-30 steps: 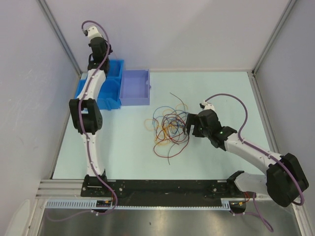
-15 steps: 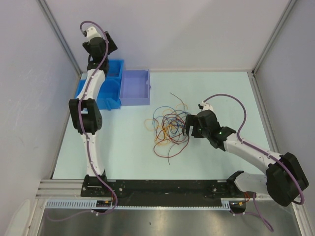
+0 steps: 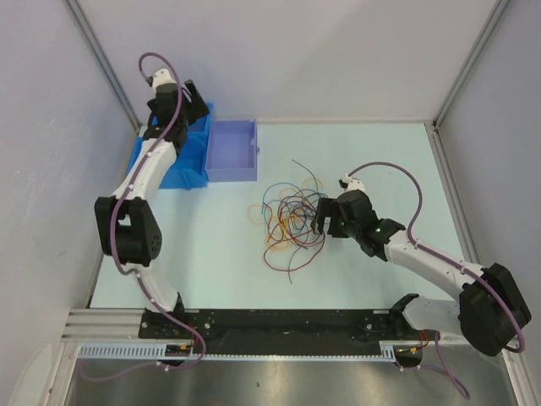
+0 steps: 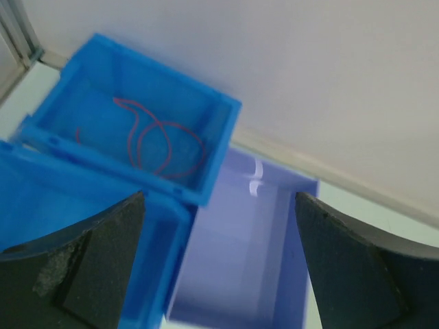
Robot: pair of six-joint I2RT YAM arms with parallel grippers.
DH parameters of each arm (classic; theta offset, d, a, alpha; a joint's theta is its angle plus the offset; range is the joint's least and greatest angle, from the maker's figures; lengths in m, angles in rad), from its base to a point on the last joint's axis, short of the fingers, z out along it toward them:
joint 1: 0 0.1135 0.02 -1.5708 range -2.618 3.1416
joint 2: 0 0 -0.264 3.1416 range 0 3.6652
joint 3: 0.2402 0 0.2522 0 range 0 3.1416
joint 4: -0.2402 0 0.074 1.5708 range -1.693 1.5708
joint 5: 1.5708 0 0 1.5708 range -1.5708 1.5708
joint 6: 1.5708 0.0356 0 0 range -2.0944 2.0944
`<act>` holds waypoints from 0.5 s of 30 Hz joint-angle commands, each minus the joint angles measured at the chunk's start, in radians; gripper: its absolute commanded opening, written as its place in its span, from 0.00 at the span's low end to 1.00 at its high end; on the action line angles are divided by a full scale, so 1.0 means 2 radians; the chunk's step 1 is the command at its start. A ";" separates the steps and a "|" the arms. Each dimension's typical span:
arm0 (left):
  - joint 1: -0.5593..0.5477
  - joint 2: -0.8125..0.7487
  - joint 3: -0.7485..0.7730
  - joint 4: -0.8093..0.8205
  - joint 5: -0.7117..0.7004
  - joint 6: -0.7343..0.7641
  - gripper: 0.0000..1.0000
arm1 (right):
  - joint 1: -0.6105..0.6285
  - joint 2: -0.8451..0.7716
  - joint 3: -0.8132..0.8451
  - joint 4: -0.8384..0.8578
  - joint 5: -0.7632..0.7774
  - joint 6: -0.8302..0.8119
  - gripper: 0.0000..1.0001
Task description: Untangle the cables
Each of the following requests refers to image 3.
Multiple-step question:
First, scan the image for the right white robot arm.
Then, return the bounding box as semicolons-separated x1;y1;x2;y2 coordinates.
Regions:
311;189;532;356

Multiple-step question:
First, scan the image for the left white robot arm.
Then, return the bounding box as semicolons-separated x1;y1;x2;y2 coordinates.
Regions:
94;80;210;338

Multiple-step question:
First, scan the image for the rear blue plastic bin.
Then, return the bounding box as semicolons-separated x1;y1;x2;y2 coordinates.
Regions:
187;102;214;140

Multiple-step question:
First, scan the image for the blue plastic bin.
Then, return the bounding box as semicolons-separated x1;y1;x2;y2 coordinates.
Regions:
187;102;214;140
126;133;209;190

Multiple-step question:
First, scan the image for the lavender plastic tray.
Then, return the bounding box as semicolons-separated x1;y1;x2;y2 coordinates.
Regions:
205;120;259;183

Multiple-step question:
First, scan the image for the front blue plastic bin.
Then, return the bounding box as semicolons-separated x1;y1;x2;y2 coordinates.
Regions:
126;133;209;190

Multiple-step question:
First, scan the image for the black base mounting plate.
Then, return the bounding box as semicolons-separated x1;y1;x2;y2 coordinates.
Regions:
138;307;440;357

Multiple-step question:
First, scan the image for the light blue cable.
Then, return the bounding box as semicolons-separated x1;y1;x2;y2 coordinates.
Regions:
261;182;331;238

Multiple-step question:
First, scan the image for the dark red cable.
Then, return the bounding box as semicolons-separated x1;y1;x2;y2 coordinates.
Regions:
262;185;327;287

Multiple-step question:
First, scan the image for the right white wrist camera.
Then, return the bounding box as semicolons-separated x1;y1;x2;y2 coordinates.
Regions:
339;174;366;192

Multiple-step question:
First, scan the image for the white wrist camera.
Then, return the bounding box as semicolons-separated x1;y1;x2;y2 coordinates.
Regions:
339;174;366;192
145;68;177;91

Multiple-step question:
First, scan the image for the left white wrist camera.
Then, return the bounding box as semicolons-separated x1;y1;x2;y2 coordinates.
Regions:
145;68;177;91

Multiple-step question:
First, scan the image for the yellow cable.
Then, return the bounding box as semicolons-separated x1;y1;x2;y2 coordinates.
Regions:
247;176;325;250

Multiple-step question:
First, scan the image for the grey slotted cable duct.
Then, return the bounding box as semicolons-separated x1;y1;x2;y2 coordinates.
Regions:
78;343;424;363

